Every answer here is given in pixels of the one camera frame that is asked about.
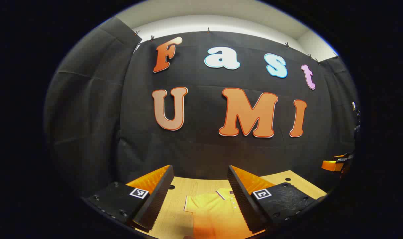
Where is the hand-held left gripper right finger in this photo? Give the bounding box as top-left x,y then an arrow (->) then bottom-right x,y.
227,165 -> 327,234

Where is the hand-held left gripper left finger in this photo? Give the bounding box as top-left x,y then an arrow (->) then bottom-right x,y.
83,164 -> 174,233

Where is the orange T-shirt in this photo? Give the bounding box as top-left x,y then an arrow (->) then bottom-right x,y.
184,188 -> 255,239

